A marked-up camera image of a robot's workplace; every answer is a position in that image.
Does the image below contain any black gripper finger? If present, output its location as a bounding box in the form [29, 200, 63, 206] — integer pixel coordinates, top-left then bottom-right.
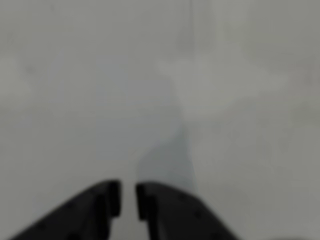
[8, 179, 123, 240]
[135, 183, 242, 240]

